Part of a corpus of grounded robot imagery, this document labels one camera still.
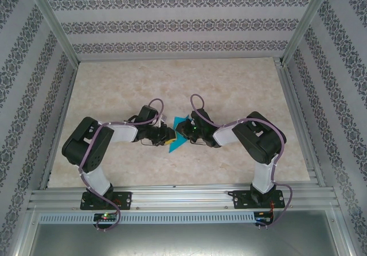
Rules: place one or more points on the blue paper sheet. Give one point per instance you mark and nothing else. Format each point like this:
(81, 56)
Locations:
(177, 145)

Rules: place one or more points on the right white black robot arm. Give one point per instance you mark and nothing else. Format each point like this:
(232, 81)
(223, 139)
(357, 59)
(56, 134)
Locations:
(226, 135)

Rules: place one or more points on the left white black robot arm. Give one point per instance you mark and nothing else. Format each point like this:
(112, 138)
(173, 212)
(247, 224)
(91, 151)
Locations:
(123, 134)

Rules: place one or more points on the grey sheet metal panel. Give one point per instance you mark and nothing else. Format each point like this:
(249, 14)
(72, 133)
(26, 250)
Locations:
(183, 241)

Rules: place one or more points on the left small controller board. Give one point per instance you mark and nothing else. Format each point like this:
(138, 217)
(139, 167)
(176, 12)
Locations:
(104, 217)

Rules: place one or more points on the small controller board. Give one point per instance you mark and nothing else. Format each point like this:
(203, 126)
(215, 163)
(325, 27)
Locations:
(263, 219)
(104, 217)

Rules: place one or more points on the right small controller board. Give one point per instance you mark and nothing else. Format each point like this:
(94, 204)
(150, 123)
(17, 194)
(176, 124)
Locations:
(263, 219)

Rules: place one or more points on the aluminium mounting rail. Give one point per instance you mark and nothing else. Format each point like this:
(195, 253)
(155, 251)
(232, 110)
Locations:
(183, 198)

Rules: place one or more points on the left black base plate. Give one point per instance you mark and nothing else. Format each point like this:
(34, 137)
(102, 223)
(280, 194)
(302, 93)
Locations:
(124, 200)

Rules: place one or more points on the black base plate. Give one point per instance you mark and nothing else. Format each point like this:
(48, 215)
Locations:
(242, 200)
(124, 200)

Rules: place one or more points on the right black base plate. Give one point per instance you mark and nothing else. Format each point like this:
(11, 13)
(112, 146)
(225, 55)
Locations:
(242, 200)

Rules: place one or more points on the aluminium side rail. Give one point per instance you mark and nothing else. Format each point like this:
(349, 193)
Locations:
(304, 135)
(61, 115)

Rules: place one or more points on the aluminium frame post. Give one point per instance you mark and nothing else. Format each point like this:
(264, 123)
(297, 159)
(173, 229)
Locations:
(51, 17)
(308, 17)

